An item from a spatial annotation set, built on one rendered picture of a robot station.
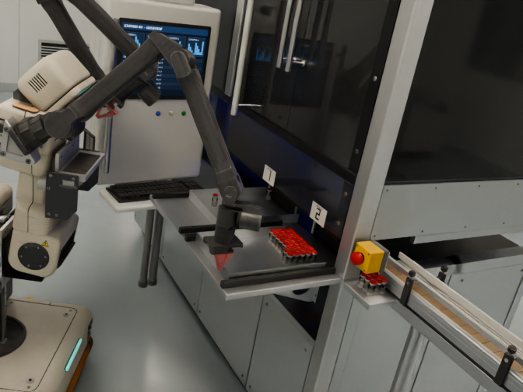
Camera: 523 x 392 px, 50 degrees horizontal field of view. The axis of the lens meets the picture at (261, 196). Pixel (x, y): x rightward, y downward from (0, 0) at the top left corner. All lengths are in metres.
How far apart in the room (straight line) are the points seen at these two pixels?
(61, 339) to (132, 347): 0.51
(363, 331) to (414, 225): 0.41
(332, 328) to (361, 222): 0.39
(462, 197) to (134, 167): 1.31
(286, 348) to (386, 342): 0.36
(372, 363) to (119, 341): 1.25
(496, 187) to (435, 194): 0.29
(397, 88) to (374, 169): 0.24
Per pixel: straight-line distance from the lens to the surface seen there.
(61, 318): 2.48
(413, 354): 1.84
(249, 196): 2.25
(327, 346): 1.92
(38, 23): 6.84
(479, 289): 2.33
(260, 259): 1.79
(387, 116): 1.60
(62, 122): 1.63
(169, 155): 2.47
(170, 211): 2.02
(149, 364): 2.69
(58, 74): 1.78
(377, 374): 2.20
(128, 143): 2.36
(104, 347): 2.78
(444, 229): 1.98
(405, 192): 1.77
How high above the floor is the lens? 1.73
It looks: 22 degrees down
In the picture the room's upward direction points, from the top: 10 degrees clockwise
